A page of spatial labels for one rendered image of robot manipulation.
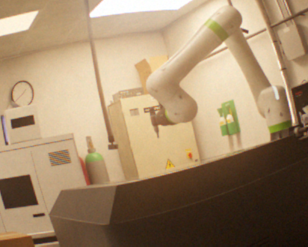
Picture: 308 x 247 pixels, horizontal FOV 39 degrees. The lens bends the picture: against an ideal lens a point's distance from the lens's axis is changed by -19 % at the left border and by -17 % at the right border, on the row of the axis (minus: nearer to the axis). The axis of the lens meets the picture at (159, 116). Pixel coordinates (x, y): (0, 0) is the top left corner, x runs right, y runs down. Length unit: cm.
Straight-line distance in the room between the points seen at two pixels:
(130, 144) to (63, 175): 311
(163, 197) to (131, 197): 5
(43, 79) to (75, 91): 46
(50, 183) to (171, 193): 163
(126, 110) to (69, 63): 92
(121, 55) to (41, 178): 387
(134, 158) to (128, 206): 471
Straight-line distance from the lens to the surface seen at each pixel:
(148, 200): 73
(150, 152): 551
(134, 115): 549
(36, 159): 233
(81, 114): 567
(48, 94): 559
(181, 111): 197
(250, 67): 216
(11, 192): 229
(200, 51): 199
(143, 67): 585
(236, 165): 82
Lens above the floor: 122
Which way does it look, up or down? 5 degrees up
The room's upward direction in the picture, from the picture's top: 13 degrees counter-clockwise
